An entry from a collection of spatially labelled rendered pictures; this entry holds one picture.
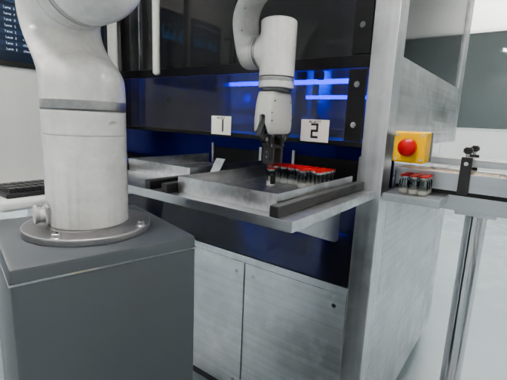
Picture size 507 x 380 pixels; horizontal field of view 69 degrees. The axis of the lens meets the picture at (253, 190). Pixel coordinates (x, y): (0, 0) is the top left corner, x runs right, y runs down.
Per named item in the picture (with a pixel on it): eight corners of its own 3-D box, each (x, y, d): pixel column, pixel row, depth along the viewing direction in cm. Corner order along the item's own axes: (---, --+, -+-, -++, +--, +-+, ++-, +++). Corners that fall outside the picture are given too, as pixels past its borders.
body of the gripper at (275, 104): (275, 89, 94) (272, 133, 96) (250, 85, 86) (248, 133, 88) (300, 88, 90) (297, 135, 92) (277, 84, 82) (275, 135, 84)
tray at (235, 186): (266, 176, 108) (267, 164, 107) (351, 189, 92) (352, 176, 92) (177, 191, 81) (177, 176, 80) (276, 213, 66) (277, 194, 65)
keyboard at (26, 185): (114, 178, 138) (114, 171, 138) (136, 183, 130) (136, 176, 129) (-12, 191, 107) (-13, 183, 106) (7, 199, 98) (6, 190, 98)
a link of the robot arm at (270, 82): (272, 80, 94) (272, 92, 94) (251, 76, 87) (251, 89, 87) (301, 79, 89) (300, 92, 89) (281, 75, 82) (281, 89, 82)
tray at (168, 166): (208, 162, 136) (208, 152, 136) (265, 170, 121) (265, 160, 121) (128, 170, 110) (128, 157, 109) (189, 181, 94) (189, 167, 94)
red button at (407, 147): (400, 154, 88) (401, 138, 87) (417, 156, 85) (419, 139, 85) (395, 155, 85) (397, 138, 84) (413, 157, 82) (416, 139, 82)
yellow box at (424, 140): (400, 159, 94) (403, 130, 93) (430, 162, 90) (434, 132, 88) (391, 160, 88) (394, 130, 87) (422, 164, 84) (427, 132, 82)
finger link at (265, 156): (265, 136, 90) (263, 163, 91) (257, 136, 87) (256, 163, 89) (275, 136, 88) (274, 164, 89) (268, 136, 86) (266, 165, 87)
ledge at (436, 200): (397, 192, 102) (398, 185, 102) (450, 200, 95) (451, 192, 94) (382, 200, 91) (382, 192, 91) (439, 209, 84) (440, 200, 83)
